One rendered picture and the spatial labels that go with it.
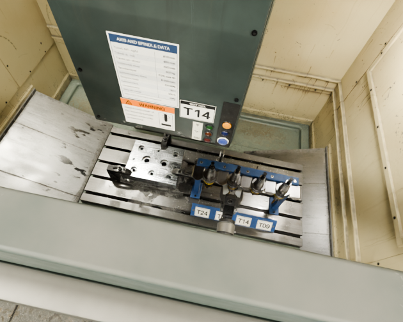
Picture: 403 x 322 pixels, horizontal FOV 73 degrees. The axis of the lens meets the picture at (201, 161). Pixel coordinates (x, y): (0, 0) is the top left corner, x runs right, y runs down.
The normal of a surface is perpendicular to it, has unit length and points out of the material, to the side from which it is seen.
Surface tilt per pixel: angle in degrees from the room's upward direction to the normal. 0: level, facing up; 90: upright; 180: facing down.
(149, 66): 90
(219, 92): 90
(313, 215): 24
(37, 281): 0
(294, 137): 0
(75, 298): 0
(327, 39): 90
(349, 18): 90
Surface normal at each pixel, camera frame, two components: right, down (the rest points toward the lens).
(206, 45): -0.18, 0.84
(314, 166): -0.33, -0.54
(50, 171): 0.47, -0.37
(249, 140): 0.07, -0.50
